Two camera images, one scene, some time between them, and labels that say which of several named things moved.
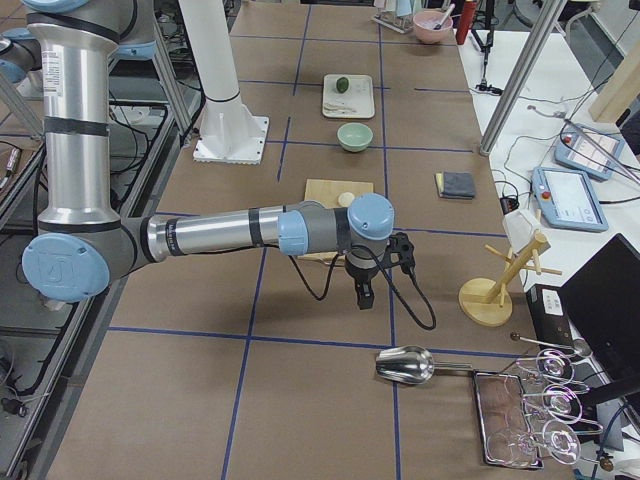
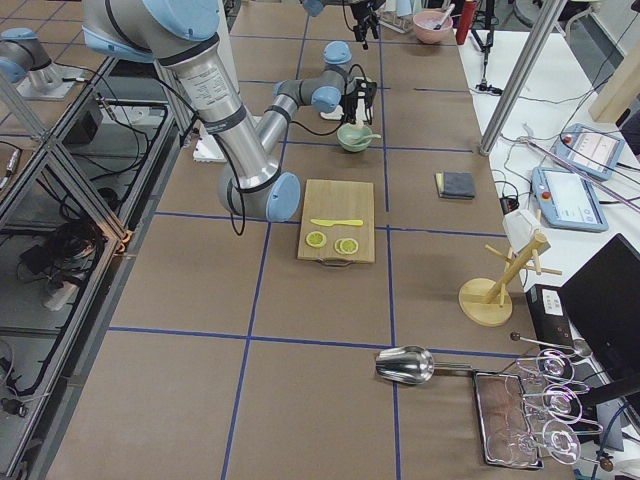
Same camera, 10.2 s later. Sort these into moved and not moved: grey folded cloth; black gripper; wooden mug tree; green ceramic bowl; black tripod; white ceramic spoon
Moved: white ceramic spoon; black gripper
Not moved: black tripod; wooden mug tree; grey folded cloth; green ceramic bowl
